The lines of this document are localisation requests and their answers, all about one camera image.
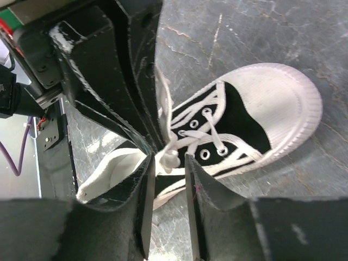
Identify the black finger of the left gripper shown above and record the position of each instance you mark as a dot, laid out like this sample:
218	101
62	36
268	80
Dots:
137	23

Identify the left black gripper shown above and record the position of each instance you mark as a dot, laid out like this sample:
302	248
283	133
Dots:
68	47

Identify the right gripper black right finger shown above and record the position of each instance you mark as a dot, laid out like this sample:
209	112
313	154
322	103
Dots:
227	226

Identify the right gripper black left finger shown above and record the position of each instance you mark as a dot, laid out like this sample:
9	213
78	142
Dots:
113	226

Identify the black white sneaker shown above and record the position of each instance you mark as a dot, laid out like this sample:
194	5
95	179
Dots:
271	110

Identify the white shoelace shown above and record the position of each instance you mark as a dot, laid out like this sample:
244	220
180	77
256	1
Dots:
194	124

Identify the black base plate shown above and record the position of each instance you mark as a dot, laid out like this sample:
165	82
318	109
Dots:
56	170

